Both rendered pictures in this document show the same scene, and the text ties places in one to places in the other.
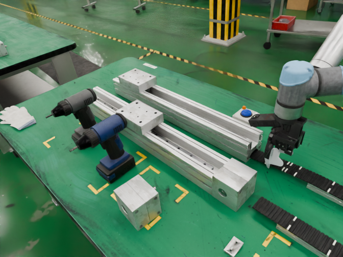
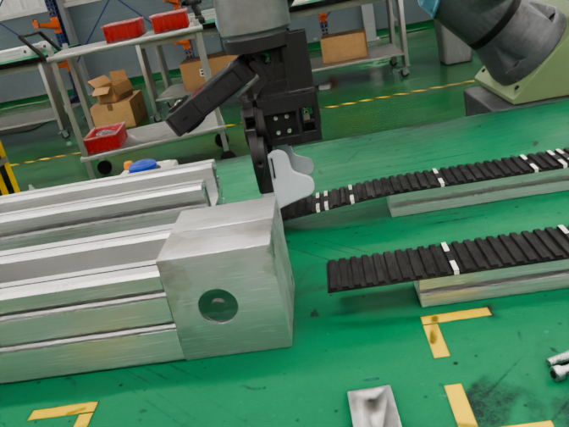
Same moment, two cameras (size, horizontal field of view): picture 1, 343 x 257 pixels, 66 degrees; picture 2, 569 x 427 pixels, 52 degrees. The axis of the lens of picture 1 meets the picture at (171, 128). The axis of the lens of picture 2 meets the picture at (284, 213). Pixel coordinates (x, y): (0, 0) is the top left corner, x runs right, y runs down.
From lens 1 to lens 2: 45 cm
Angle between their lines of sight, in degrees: 39
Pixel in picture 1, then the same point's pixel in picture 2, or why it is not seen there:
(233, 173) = (215, 228)
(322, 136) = (331, 153)
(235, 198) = (270, 282)
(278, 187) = (340, 247)
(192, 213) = not seen: outside the picture
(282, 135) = (274, 97)
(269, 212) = (381, 273)
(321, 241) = (542, 243)
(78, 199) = not seen: outside the picture
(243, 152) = not seen: hidden behind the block
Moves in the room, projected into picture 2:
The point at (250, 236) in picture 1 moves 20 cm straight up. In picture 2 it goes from (387, 364) to (348, 99)
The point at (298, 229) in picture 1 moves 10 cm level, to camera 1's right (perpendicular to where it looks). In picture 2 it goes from (477, 256) to (526, 208)
